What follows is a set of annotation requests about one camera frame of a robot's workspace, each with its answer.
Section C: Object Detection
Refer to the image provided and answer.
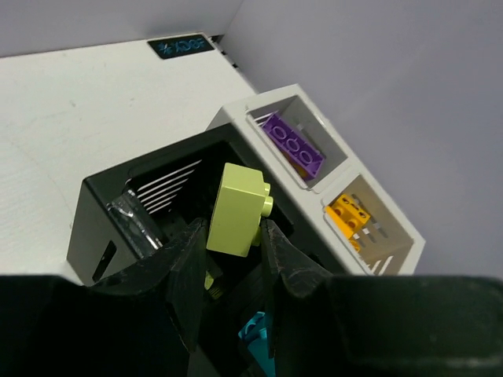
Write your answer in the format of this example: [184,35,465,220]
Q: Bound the black slotted container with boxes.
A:
[65,120,354,377]

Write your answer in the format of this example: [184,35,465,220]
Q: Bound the teal rounded lego brick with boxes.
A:
[238,311,276,376]

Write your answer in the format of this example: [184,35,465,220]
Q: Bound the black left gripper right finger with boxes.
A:
[261,220,502,376]

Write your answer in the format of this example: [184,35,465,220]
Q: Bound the purple lego brick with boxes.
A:
[260,113,325,181]

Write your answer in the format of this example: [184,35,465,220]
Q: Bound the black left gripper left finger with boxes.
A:
[1,218,207,376]

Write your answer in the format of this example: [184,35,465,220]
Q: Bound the yellow striped lego assembly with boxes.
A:
[325,193,370,252]

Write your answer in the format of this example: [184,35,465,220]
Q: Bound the small lime lego brick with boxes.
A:
[207,163,274,258]

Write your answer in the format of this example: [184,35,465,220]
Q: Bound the white slotted container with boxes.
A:
[208,84,425,276]

